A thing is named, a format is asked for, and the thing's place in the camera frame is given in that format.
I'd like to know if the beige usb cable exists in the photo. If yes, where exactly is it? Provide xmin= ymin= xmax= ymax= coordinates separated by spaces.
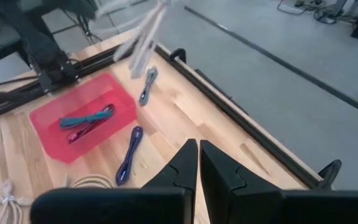
xmin=93 ymin=0 xmax=175 ymax=79
xmin=67 ymin=174 xmax=116 ymax=189

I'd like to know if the teal cable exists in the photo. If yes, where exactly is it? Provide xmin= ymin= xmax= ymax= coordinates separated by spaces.
xmin=59 ymin=109 xmax=114 ymax=130

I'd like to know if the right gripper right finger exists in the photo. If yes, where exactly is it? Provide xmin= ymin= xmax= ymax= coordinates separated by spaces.
xmin=200 ymin=139 xmax=358 ymax=224

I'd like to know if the maroon cable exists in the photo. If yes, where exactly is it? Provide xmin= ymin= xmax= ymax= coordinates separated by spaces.
xmin=67 ymin=103 xmax=115 ymax=145

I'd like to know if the red translucent plastic tray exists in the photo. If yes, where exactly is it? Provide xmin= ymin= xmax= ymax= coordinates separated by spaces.
xmin=29 ymin=72 xmax=138 ymax=164

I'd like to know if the black aluminium table frame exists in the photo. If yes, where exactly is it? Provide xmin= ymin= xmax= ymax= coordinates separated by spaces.
xmin=0 ymin=40 xmax=343 ymax=190

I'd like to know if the purple bundled cable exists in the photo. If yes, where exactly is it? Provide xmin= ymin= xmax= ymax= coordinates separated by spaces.
xmin=115 ymin=125 xmax=144 ymax=187

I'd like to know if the white cable with switch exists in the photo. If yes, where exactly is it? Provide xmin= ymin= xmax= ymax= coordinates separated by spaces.
xmin=0 ymin=179 xmax=35 ymax=224

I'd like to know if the floor cable bundle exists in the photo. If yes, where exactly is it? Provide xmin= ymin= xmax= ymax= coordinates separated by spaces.
xmin=277 ymin=0 xmax=354 ymax=26

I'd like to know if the grey cable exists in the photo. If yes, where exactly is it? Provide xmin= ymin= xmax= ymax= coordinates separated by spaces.
xmin=138 ymin=65 xmax=159 ymax=107

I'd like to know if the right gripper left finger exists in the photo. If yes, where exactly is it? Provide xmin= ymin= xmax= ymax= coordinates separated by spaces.
xmin=29 ymin=139 xmax=198 ymax=224

